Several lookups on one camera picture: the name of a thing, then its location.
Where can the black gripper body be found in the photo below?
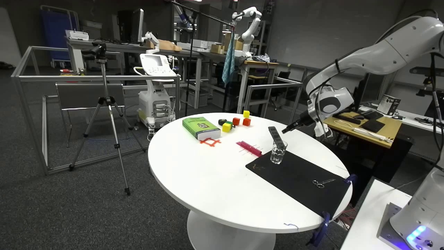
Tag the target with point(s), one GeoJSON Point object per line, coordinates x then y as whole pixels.
{"type": "Point", "coordinates": [307, 119]}

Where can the blue clamp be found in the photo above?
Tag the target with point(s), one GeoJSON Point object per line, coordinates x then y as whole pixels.
{"type": "Point", "coordinates": [323, 226]}
{"type": "Point", "coordinates": [352, 179]}

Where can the black rectangular mat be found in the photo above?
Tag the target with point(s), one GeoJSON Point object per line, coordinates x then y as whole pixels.
{"type": "Point", "coordinates": [300, 180]}

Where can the hanging blue cloth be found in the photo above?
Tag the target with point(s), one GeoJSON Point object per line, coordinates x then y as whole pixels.
{"type": "Point", "coordinates": [228, 64]}

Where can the small yellow cube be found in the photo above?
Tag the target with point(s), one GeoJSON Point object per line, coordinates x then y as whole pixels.
{"type": "Point", "coordinates": [227, 128]}

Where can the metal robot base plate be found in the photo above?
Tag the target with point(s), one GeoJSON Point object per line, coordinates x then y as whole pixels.
{"type": "Point", "coordinates": [387, 223]}

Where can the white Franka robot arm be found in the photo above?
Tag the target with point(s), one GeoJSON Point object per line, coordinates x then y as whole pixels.
{"type": "Point", "coordinates": [398, 48]}

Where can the red cube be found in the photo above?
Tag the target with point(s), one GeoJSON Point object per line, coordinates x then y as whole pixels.
{"type": "Point", "coordinates": [237, 121]}
{"type": "Point", "coordinates": [248, 121]}

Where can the white robot base table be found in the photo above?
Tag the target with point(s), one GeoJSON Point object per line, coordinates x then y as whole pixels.
{"type": "Point", "coordinates": [366, 212]}

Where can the white equipment cart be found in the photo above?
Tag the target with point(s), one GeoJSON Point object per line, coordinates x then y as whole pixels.
{"type": "Point", "coordinates": [155, 97]}

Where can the grey metal frame railing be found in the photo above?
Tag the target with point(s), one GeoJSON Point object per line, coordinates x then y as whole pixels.
{"type": "Point", "coordinates": [47, 76]}

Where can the wooden desk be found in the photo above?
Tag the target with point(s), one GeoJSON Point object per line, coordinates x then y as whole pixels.
{"type": "Point", "coordinates": [370, 126]}

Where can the green book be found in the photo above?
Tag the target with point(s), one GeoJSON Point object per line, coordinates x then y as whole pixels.
{"type": "Point", "coordinates": [199, 126]}

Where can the red flat strip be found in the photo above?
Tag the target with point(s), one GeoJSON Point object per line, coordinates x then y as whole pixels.
{"type": "Point", "coordinates": [249, 147]}

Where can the large yellow cube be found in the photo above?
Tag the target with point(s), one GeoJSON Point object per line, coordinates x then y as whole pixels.
{"type": "Point", "coordinates": [246, 114]}

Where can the small white background robot arm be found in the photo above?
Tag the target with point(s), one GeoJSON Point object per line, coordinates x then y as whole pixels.
{"type": "Point", "coordinates": [252, 25]}

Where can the dark green rounded object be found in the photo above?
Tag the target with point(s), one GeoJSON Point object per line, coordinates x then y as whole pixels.
{"type": "Point", "coordinates": [221, 122]}

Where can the white round table pedestal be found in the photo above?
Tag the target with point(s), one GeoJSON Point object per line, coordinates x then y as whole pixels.
{"type": "Point", "coordinates": [223, 233]}

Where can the orange plastic piece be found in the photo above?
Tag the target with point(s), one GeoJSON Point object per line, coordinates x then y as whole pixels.
{"type": "Point", "coordinates": [210, 142]}

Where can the black camera tripod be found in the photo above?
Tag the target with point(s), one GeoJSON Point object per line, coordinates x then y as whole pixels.
{"type": "Point", "coordinates": [108, 98]}

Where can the short blue thread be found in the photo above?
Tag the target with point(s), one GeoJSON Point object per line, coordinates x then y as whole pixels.
{"type": "Point", "coordinates": [291, 225]}

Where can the clear glass cup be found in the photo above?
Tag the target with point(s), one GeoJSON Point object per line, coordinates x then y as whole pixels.
{"type": "Point", "coordinates": [278, 154]}

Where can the small metal scissors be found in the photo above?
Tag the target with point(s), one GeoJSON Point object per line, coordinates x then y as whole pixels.
{"type": "Point", "coordinates": [321, 183]}

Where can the blue board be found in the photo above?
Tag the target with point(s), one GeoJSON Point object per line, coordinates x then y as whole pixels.
{"type": "Point", "coordinates": [56, 28]}

